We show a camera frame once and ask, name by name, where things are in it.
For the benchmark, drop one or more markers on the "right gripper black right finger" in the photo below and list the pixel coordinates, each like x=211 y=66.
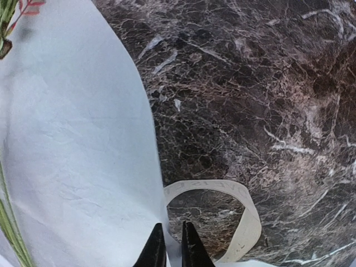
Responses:
x=193 y=251

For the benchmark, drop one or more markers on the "white paper bouquet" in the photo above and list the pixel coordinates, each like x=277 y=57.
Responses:
x=11 y=13

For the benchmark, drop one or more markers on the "cream printed ribbon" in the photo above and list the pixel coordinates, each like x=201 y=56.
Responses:
x=223 y=213

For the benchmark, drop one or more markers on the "white translucent wrapping paper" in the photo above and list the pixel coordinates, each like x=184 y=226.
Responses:
x=78 y=143

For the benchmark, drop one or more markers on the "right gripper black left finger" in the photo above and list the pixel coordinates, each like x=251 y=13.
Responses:
x=154 y=251

